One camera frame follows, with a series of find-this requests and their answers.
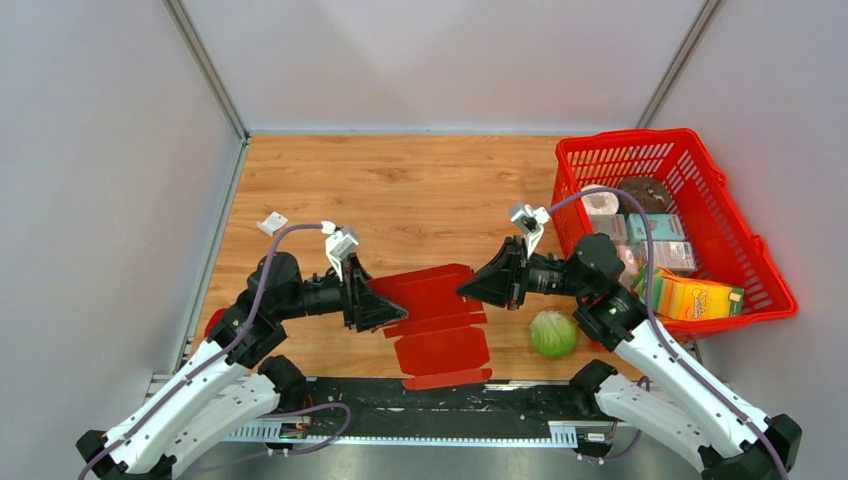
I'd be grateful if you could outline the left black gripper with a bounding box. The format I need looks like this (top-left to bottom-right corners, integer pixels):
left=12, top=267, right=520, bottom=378
left=275, top=252, right=409, bottom=332

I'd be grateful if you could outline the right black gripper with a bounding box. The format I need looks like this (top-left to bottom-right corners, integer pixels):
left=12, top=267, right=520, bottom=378
left=455, top=235, right=591, bottom=311

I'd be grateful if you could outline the red paper box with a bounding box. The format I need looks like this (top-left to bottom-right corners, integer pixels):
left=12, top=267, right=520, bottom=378
left=369, top=263, right=493, bottom=391

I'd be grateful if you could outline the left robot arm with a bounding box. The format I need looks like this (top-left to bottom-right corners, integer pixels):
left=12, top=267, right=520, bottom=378
left=76, top=252, right=408, bottom=479

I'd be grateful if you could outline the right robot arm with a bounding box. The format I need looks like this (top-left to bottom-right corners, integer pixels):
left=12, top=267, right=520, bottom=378
left=457, top=234, right=802, bottom=479

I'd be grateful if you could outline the grey small box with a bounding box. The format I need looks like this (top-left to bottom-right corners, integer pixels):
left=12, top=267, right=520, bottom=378
left=589, top=214, right=629, bottom=244

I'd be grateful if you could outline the teal carton box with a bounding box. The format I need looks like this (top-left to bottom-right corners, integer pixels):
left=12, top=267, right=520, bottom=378
left=626, top=213, right=686, bottom=243

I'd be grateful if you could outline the pink white carton box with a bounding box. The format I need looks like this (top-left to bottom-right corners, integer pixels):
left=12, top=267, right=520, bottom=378
left=634, top=240, right=697, bottom=275

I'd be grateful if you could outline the green cabbage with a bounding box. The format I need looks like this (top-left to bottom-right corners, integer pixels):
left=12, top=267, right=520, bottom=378
left=529, top=311, right=580, bottom=359

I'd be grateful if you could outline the white tissue roll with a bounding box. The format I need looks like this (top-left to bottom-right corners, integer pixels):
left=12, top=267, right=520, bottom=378
left=581, top=184, right=620, bottom=217

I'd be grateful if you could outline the pink white packet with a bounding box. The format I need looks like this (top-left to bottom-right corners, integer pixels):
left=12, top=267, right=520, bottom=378
left=616, top=244, right=640, bottom=288

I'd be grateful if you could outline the red round object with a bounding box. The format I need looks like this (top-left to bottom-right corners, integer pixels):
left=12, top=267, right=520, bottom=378
left=204, top=309, right=226, bottom=337

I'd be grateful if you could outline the brown round package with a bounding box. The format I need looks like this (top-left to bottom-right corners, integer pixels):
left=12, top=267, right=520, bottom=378
left=617, top=177, right=672, bottom=214

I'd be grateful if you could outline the red plastic shopping basket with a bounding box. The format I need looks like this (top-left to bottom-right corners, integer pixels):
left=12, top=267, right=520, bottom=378
left=552, top=128, right=799, bottom=342

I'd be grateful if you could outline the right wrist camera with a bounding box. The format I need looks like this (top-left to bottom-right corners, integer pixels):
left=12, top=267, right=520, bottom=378
left=509, top=202, right=551, bottom=258

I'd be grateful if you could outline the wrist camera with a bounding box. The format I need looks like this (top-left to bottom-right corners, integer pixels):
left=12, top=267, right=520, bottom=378
left=509, top=202, right=551, bottom=258
left=321, top=221, right=360, bottom=280

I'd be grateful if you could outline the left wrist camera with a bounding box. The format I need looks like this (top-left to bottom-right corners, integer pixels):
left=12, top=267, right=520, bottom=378
left=321, top=221, right=360, bottom=280

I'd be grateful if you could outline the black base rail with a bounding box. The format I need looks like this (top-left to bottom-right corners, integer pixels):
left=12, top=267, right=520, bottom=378
left=260, top=377, right=620, bottom=457

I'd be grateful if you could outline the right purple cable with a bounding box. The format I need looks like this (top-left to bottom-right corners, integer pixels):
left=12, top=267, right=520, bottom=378
left=536, top=186, right=793, bottom=480

